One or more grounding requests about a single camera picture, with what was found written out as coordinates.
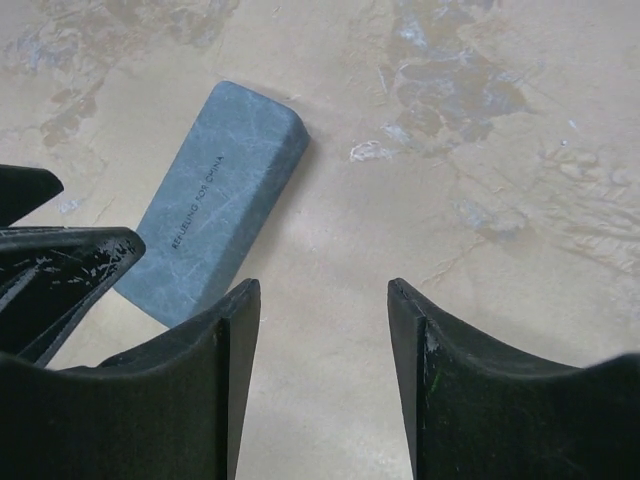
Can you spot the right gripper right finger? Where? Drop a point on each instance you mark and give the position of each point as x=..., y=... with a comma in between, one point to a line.
x=476, y=408

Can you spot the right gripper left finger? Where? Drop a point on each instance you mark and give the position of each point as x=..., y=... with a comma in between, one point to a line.
x=170, y=408

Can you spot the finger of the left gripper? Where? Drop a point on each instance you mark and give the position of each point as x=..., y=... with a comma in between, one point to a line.
x=24, y=189
x=51, y=277

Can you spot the blue-grey glasses case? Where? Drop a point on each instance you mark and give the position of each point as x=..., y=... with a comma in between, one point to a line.
x=221, y=187

